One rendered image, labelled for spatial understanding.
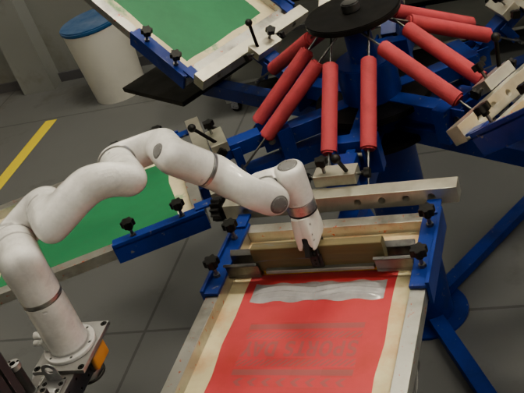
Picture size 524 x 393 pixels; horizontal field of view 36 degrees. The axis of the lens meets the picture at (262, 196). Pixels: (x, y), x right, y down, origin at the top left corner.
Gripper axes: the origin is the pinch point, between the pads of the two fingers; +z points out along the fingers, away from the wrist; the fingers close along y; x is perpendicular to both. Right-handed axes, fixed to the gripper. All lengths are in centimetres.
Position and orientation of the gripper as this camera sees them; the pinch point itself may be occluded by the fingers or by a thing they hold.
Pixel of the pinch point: (318, 256)
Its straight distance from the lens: 212.1
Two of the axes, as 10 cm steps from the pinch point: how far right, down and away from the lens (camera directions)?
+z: 3.0, 8.0, 5.2
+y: -2.7, 5.9, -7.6
